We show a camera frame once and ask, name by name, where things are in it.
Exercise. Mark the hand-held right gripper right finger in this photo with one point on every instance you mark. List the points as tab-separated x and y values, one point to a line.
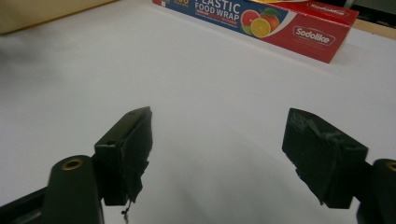
323	158

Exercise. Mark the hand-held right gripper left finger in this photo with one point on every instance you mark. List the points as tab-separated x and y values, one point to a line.
124	155

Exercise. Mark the red and blue food wrap box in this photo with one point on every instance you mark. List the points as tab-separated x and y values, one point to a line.
274	28

